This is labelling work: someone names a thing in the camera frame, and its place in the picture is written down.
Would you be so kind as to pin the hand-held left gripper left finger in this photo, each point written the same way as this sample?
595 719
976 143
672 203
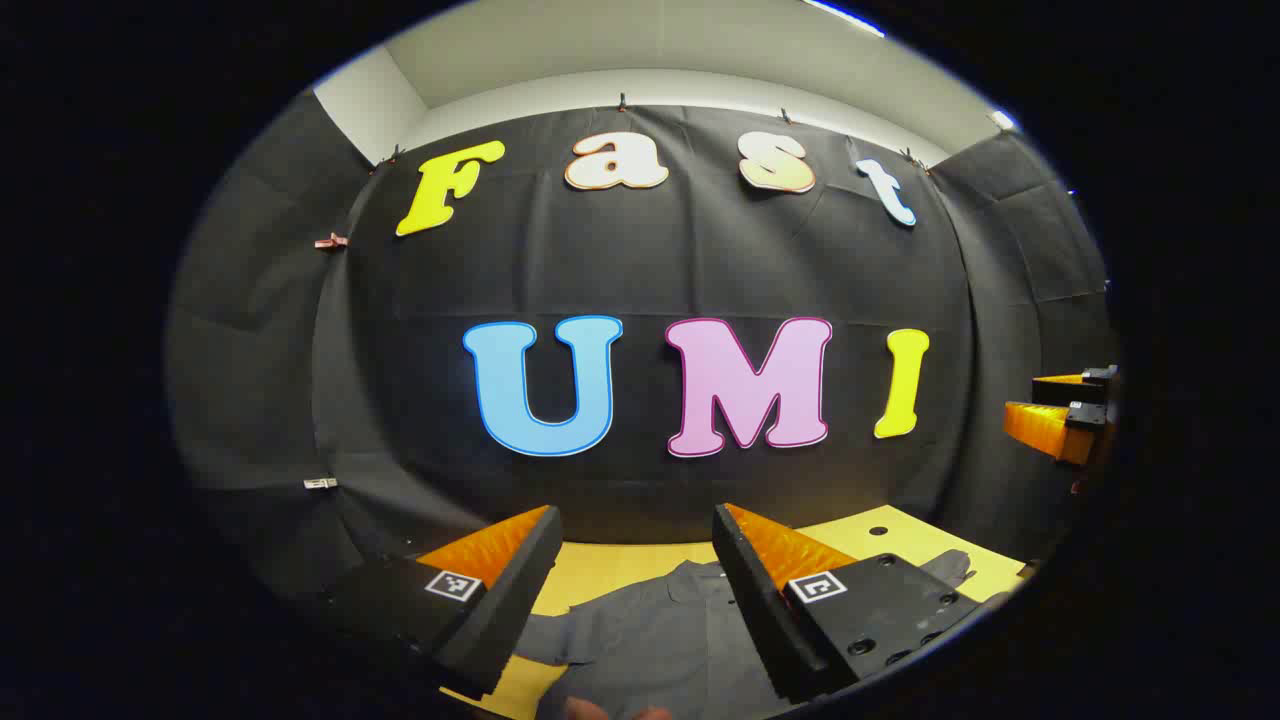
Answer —
510 590

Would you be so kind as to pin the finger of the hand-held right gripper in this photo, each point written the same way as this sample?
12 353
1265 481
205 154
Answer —
1075 390
1040 428

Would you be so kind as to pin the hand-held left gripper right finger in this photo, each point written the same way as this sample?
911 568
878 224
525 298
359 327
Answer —
755 600

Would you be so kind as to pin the grey polo shirt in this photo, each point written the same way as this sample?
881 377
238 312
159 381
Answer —
650 640

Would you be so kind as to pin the ceiling light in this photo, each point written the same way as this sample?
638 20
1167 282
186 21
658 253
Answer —
1003 120

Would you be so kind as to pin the black backdrop cloth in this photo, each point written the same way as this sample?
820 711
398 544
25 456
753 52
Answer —
640 270

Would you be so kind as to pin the pink cloth clip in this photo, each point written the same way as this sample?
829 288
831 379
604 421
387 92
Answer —
330 241

